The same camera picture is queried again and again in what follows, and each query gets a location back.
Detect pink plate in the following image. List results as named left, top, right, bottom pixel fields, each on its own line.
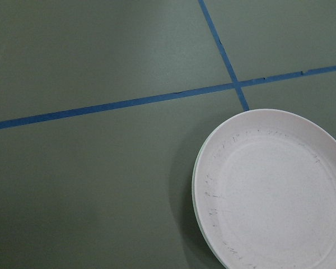
left=192, top=109, right=336, bottom=268

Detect cream plate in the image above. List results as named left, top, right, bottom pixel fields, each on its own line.
left=192, top=123, right=227, bottom=263

